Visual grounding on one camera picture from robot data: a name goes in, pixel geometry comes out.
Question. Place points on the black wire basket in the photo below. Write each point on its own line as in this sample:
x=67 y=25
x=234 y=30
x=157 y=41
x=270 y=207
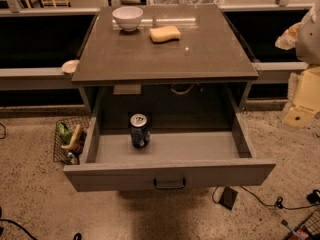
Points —
x=65 y=156

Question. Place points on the black drawer handle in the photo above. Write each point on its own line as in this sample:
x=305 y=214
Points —
x=171 y=185

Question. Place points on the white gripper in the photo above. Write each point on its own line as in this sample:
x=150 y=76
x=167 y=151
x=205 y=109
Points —
x=309 y=39

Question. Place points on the wire basket bottom right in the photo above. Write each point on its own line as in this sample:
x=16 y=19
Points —
x=307 y=229

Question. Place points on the green snack bag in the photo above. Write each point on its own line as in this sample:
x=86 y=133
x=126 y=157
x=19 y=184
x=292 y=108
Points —
x=64 y=133

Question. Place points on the grey open top drawer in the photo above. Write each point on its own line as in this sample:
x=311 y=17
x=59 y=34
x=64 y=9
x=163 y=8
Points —
x=199 y=136

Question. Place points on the grey cabinet with counter top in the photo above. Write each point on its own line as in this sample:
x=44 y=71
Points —
x=207 y=53

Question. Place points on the white ceramic bowl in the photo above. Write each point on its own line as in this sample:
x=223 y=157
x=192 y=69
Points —
x=128 y=18

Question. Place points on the black floor power box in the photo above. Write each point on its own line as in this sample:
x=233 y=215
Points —
x=228 y=198

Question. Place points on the dark pepsi soda can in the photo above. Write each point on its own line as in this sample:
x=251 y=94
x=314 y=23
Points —
x=139 y=130

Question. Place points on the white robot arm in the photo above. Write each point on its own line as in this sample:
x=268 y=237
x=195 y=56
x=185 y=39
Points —
x=304 y=37

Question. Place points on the small round white dish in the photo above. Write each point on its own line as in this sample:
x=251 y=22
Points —
x=70 y=66

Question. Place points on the yellow sponge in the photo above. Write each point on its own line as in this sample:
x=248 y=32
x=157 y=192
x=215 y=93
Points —
x=164 y=34

